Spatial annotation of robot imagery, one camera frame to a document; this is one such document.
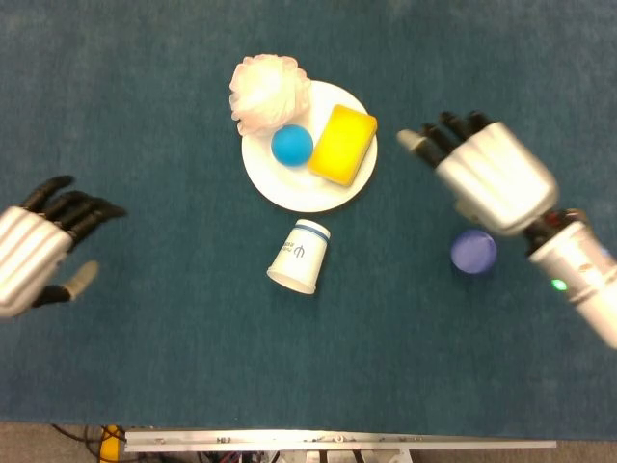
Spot yellow rectangular sponge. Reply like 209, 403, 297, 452
308, 103, 379, 188

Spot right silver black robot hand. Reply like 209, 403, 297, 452
395, 110, 560, 237

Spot dark blue textured ball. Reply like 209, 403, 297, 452
449, 229, 498, 275

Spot teal table cloth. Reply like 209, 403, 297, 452
0, 0, 617, 441

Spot light blue smooth ball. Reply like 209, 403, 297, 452
270, 123, 315, 168

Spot white paper cup blue band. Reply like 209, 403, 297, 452
266, 218, 332, 295

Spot white pink mesh bath pouf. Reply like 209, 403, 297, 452
228, 54, 312, 137

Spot aluminium rail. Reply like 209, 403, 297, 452
123, 428, 558, 453

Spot yellow block under table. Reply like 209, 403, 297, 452
98, 423, 121, 463

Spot white round paper plate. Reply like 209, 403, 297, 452
241, 80, 379, 213

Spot black floor cables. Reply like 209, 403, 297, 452
50, 423, 126, 463

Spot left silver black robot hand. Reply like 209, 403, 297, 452
0, 175, 128, 319

